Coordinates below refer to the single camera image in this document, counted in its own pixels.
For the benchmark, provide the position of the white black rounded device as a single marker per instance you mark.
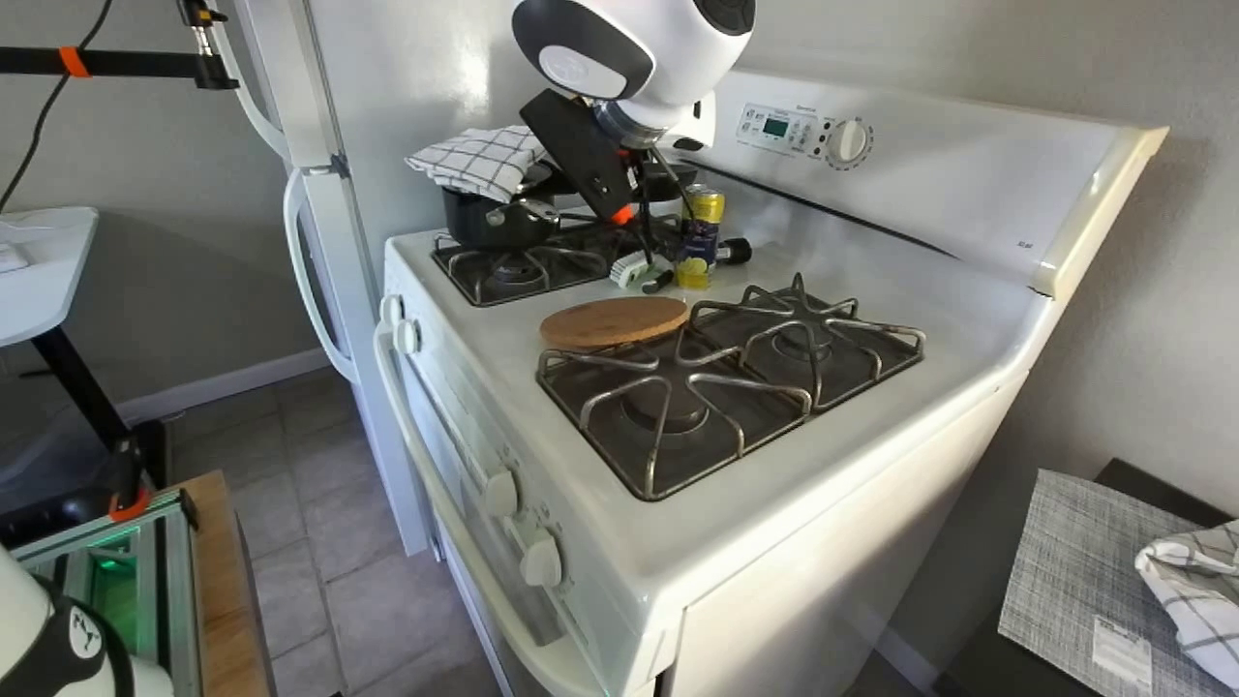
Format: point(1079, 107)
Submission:
point(50, 644)

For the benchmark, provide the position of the green bottle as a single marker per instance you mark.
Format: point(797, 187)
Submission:
point(112, 593)

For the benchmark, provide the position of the yellow and blue bottle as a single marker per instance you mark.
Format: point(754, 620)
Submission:
point(703, 206)

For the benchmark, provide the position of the wooden board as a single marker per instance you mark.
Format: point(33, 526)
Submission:
point(224, 593)

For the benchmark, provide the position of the white gas stove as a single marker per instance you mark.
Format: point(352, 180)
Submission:
point(777, 556)

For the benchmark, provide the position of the white checkered kitchen cloth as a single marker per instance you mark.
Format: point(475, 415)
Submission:
point(479, 156)
point(1203, 593)

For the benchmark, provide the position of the black pot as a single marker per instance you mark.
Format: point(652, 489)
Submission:
point(490, 223)

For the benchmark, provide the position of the glass tank metal frame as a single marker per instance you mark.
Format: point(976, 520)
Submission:
point(169, 582)

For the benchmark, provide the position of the black metal stand leg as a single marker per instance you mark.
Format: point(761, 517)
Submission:
point(82, 389)

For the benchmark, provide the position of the white refrigerator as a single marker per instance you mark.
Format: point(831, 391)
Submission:
point(388, 77)

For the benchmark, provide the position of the white round timer dial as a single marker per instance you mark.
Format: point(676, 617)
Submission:
point(849, 142)

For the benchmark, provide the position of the black side table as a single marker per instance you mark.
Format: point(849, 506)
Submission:
point(1163, 489)

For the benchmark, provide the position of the round cork trivet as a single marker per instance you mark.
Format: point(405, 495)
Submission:
point(612, 321)

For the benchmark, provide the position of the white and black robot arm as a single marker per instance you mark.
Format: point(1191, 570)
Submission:
point(681, 38)

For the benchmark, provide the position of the orange clamp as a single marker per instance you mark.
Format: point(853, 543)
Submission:
point(129, 506)

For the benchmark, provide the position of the black boom bar orange tape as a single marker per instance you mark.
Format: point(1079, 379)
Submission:
point(129, 59)

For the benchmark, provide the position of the grey plaid mat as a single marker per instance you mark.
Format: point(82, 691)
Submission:
point(1071, 582)

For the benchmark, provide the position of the white table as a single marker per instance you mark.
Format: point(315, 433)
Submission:
point(50, 264)

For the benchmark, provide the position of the white stove knob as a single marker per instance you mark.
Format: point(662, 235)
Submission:
point(499, 491)
point(413, 335)
point(544, 559)
point(392, 312)

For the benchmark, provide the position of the oven clock control panel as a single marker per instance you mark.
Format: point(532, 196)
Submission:
point(781, 129)

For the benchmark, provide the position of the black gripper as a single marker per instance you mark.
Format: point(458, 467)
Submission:
point(662, 173)

